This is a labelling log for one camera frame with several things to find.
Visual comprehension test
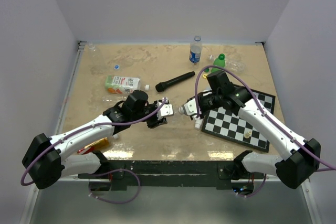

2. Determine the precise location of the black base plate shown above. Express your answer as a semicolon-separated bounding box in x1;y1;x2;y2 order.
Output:
78;159;266;192

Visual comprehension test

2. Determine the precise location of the green tea label bottle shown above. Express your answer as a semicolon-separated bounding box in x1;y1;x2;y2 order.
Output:
104;76;150;95

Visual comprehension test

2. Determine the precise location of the white cap of clear bottle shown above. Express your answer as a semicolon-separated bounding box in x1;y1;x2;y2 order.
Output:
179;106;184;115

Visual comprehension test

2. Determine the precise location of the black white chessboard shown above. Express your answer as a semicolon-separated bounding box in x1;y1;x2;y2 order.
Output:
202;108;270;153

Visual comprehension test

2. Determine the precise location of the cream chess piece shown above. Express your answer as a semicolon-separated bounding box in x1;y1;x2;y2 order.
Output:
244;130;253;138

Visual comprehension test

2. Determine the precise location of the clear bottle lying right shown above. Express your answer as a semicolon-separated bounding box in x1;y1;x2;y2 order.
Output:
209;55;245;73

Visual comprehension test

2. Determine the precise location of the black microphone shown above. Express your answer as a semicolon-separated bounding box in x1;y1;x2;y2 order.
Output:
155;71;195;92

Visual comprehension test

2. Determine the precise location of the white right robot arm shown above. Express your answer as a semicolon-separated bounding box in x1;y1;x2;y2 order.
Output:
194;70;321;189

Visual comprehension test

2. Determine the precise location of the green plastic bottle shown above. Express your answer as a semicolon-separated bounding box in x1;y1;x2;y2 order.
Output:
211;54;225;73

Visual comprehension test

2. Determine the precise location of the white microphone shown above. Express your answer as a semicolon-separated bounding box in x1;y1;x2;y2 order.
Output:
193;115;203;130

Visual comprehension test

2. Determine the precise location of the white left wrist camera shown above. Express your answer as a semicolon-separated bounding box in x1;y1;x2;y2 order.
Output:
157;98;174;119

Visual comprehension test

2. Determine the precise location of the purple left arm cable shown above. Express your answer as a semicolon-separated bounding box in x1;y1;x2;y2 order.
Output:
20;97;169;187

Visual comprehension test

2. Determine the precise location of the clear bottle back left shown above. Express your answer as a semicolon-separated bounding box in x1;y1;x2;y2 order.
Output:
88;42;106;71

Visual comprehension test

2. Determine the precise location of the blue label water bottle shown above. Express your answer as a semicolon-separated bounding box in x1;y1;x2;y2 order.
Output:
189;36;203;64

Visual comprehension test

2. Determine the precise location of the aluminium frame rail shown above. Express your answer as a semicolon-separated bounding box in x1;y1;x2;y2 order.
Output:
261;175;322;223

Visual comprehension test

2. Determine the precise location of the gold label drink bottle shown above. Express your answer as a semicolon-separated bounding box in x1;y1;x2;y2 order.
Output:
77;134;119;155

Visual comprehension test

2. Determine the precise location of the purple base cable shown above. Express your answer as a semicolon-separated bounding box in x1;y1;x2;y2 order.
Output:
88;169;141;204

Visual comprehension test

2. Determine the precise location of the clear plastic bottle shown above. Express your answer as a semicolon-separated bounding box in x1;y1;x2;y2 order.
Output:
167;104;183;124

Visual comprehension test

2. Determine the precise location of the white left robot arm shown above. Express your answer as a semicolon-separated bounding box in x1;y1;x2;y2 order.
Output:
20;90;174;189

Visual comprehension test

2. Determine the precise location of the clear crushed bottle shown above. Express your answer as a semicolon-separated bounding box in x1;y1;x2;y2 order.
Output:
101;94;128;105

